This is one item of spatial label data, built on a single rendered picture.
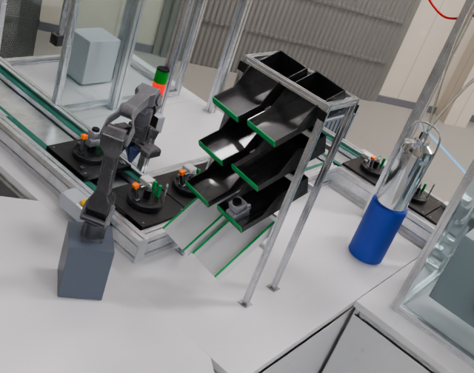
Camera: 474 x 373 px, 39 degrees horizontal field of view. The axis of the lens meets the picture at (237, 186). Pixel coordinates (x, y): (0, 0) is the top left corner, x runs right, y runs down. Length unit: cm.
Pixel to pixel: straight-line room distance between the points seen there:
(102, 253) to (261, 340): 61
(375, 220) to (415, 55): 491
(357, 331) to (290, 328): 42
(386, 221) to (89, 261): 126
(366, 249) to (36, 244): 133
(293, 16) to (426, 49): 161
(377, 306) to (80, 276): 117
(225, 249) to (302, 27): 483
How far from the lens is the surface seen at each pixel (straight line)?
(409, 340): 262
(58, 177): 262
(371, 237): 284
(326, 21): 696
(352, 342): 275
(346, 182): 336
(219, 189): 224
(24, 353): 202
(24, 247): 237
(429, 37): 758
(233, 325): 229
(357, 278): 278
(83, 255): 210
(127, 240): 238
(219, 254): 227
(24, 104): 313
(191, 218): 235
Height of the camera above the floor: 233
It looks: 29 degrees down
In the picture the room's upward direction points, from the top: 20 degrees clockwise
